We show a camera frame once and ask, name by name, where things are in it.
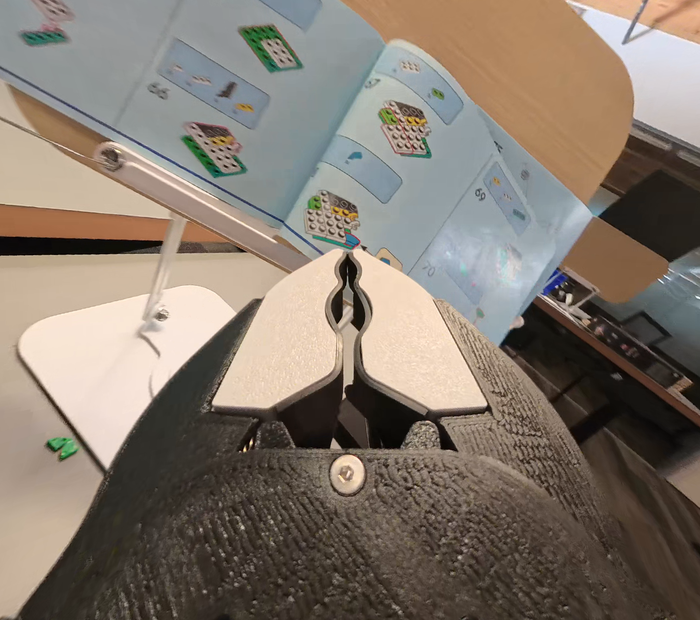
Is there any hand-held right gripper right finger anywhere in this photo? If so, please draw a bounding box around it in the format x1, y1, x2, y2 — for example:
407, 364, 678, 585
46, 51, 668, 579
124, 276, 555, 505
343, 247, 489, 448

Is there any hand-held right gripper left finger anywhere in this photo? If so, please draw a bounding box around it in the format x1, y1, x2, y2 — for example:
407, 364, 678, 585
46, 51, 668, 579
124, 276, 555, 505
210, 248, 351, 447

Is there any light blue instruction booklet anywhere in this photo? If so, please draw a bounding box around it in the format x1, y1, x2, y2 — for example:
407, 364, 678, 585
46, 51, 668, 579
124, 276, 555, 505
0, 0, 595, 346

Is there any wooden book stand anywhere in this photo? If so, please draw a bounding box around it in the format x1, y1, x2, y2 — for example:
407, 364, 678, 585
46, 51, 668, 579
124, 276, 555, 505
562, 217, 670, 306
0, 0, 636, 472

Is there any black panel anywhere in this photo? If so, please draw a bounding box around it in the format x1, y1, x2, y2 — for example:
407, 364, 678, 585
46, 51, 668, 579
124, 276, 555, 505
599, 169, 700, 262

